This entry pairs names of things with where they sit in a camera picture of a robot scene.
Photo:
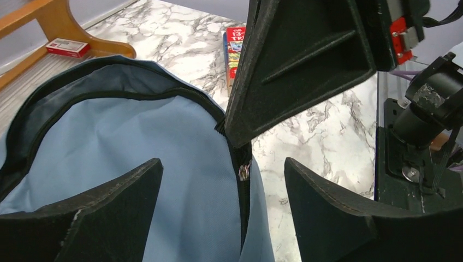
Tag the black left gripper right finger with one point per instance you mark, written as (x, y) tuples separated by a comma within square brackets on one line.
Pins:
[(335, 224)]

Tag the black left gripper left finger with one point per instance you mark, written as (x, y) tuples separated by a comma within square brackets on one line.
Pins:
[(110, 222)]

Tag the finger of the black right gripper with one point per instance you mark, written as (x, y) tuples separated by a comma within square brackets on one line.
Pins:
[(297, 54)]

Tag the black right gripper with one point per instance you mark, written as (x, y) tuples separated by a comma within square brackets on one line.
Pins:
[(395, 29)]

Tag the red treehouse book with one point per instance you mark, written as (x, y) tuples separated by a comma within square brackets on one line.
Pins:
[(233, 39)]

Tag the blue student backpack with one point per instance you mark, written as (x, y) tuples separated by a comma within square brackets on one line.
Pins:
[(105, 117)]

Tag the small red card box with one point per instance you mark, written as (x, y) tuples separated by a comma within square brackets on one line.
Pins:
[(69, 48)]

